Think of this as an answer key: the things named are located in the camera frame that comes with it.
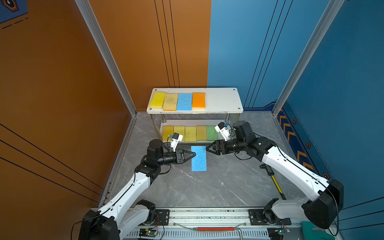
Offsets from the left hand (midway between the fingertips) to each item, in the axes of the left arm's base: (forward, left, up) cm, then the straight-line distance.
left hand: (194, 155), depth 70 cm
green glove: (-27, -54, -22) cm, 65 cm away
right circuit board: (-27, -42, -23) cm, 55 cm away
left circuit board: (-28, +22, -24) cm, 44 cm away
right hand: (+3, -7, +1) cm, 7 cm away
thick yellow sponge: (+27, +19, -16) cm, 36 cm away
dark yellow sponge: (+24, -4, -14) cm, 28 cm away
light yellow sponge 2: (+23, +3, -15) cm, 28 cm away
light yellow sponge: (+27, +10, -15) cm, 33 cm away
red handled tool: (-27, -10, -22) cm, 36 cm away
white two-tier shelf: (+18, 0, +10) cm, 21 cm away
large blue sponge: (-2, -2, -2) cm, 4 cm away
